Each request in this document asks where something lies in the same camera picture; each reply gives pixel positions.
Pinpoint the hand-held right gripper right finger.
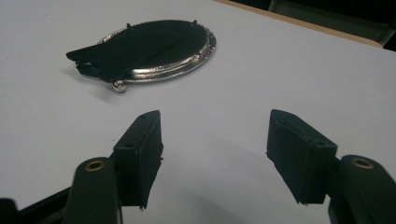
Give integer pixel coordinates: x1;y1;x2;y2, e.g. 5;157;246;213
266;108;396;224

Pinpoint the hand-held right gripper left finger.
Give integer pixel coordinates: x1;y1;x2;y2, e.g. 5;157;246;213
64;109;164;224

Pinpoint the oval silver frame black back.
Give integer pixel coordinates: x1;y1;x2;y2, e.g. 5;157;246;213
65;19;218;93

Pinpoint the dark furniture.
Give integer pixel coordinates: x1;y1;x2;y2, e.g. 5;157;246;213
232;0;396;52

